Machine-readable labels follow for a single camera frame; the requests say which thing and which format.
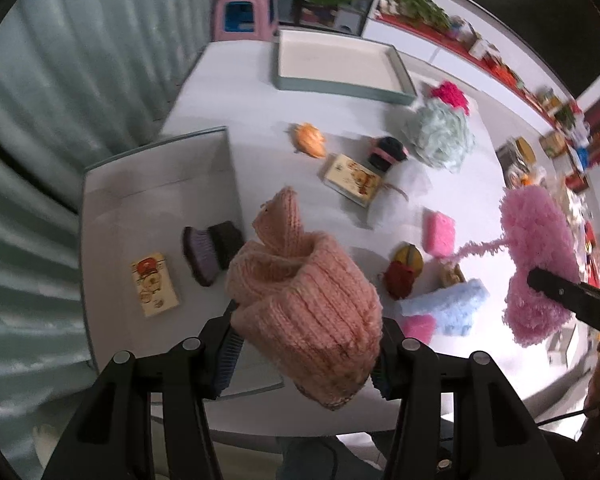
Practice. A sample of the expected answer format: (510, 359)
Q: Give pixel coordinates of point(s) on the pink knit hat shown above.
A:
(305, 310)

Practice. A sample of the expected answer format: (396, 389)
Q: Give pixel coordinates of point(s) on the pile of colourful goods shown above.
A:
(575, 170)

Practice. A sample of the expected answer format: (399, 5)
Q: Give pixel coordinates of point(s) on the grey box lid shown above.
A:
(330, 60)

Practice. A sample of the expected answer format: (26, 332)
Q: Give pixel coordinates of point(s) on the brown purple knit item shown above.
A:
(212, 250)

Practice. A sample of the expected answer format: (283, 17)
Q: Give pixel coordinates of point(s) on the pale green curtain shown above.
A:
(70, 85)

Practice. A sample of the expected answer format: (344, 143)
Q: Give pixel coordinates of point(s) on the brown yellow striped item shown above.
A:
(409, 255)

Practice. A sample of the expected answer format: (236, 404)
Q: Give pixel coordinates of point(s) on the orange plush toy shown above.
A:
(311, 140)

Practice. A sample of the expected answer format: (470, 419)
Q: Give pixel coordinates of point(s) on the magenta fluffy pouf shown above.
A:
(450, 95)

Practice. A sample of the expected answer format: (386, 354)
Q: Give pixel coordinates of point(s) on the pink plastic stool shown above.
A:
(242, 12)

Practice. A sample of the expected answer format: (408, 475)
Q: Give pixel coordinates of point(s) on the light blue fluffy cloth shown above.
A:
(450, 305)

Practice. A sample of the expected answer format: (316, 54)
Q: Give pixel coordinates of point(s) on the pink sponge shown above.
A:
(439, 232)

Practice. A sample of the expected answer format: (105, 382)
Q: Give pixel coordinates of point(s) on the red ledge with goods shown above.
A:
(485, 57)

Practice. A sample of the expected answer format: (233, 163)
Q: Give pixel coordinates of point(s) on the black pink knit scrunchie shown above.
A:
(387, 152)

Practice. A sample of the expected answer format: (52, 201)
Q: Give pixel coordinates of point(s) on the small beige item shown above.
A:
(452, 275)

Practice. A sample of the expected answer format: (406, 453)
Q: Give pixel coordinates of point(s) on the light green bath pouf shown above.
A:
(437, 135)

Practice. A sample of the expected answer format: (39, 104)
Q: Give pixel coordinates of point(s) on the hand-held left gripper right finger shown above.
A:
(381, 377)

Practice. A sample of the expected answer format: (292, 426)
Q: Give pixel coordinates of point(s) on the small pink fluffy item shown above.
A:
(419, 329)

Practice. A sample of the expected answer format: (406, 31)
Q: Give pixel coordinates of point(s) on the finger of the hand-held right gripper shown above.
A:
(552, 287)

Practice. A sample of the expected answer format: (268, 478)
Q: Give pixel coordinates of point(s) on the cartoon print tissue pack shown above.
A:
(352, 177)
(155, 285)

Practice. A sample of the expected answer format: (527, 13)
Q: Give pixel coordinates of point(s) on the grey storage box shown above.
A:
(130, 200)

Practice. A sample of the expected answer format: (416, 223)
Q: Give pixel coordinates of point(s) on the pink fluffy bath pouf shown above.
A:
(530, 230)

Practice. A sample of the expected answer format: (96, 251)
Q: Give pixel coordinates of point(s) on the person's blue jeans leg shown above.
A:
(330, 457)

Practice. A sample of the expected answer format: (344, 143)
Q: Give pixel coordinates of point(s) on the red knit item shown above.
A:
(397, 280)

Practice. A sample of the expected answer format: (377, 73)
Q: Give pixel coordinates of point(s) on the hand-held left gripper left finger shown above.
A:
(228, 355)

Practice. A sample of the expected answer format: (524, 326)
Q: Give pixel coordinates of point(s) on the green potted plants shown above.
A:
(420, 7)

